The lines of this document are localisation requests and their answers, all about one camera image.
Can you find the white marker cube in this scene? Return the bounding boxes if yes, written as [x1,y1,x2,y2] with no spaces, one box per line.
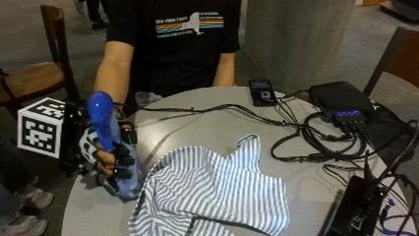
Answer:
[17,96,68,159]

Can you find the striped white grey cloth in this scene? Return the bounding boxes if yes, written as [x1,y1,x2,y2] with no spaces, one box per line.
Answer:
[127,133,291,236]

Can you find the wooden chair with tan seat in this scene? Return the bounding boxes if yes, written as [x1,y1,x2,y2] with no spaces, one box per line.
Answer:
[0,3,84,116]

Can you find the the person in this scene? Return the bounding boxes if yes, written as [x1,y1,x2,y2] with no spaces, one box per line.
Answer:
[92,0,242,109]

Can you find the black smartphone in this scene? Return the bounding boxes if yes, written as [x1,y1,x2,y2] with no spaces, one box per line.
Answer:
[248,78,280,108]

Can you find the black box device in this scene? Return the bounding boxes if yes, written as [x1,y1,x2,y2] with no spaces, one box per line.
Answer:
[307,81,378,116]

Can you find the grey concrete column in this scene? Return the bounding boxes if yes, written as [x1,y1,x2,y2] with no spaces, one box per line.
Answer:
[242,0,358,94]

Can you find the black hub with purple lights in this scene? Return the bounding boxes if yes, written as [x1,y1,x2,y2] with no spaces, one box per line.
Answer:
[333,109,370,125]

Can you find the black flat electronic device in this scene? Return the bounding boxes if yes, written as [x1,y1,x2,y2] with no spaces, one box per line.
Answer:
[319,174,387,236]

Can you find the black fabric bag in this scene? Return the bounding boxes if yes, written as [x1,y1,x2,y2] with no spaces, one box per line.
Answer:
[366,100,419,166]

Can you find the dark brown wooden chair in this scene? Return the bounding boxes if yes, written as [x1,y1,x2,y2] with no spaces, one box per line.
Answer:
[363,27,419,96]

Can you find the grey cable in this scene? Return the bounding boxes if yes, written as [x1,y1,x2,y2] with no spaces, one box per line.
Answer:
[141,121,197,166]

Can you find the long black glove cable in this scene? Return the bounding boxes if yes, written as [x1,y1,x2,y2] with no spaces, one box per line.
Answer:
[115,101,306,130]

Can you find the looped black cable bundle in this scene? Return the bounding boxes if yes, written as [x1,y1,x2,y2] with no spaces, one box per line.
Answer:
[269,89,377,164]

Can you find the purple cable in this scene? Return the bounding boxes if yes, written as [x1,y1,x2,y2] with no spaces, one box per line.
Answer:
[377,198,419,236]

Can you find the black cables by flat device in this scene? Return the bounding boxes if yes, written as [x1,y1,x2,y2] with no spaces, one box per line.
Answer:
[321,119,419,236]

